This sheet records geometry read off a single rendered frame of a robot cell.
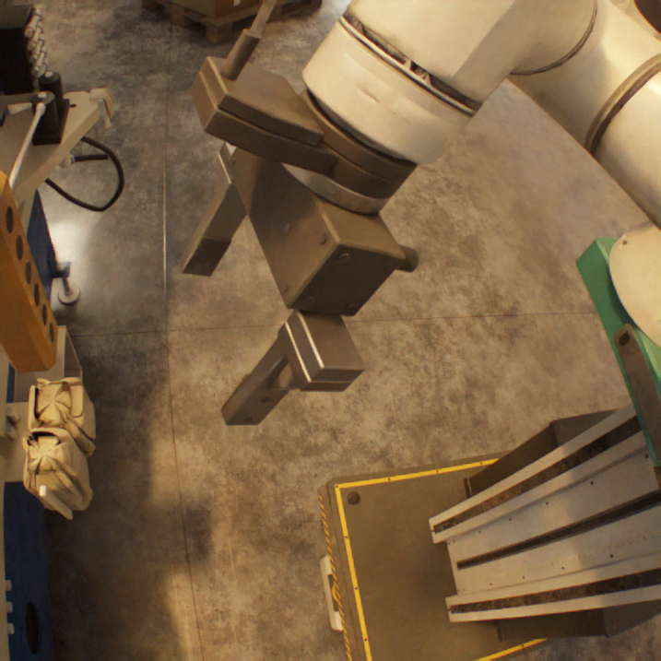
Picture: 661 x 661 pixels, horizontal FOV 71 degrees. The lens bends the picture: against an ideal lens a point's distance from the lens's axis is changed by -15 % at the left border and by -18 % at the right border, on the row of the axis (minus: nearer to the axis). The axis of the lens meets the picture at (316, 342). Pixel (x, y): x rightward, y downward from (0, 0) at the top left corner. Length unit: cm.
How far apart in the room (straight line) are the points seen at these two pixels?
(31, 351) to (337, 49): 57
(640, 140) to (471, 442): 198
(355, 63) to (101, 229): 227
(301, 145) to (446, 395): 205
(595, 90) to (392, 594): 148
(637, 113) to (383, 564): 147
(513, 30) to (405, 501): 154
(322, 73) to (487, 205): 285
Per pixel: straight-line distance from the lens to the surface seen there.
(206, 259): 42
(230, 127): 24
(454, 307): 251
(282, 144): 25
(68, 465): 108
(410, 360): 227
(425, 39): 25
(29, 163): 164
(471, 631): 174
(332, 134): 27
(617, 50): 34
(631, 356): 69
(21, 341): 71
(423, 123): 26
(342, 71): 26
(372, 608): 161
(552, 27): 28
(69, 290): 226
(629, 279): 67
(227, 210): 39
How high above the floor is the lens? 186
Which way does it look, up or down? 58 degrees down
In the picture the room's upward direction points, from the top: 23 degrees clockwise
